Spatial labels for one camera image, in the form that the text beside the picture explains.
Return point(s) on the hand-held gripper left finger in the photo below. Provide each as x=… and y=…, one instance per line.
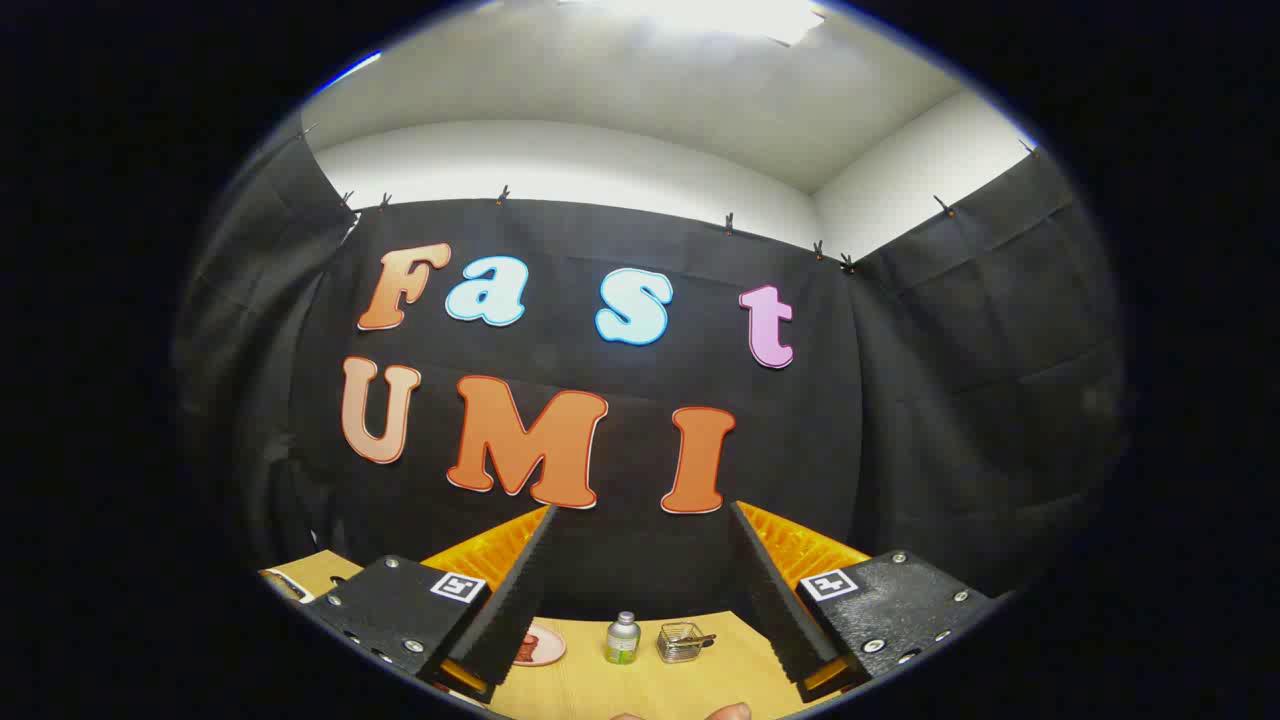
x=510, y=620

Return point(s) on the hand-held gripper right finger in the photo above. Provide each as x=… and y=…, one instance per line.
x=785, y=620

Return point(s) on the reddish brown meat slices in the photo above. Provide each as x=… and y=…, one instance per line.
x=526, y=648

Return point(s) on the pink round plate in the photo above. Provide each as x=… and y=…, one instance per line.
x=550, y=650

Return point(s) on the green labelled bottle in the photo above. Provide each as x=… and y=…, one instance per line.
x=622, y=645

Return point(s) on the row of black cloth clips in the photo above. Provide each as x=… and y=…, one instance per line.
x=729, y=222

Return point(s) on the ceiling light panel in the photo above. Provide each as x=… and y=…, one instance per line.
x=700, y=15

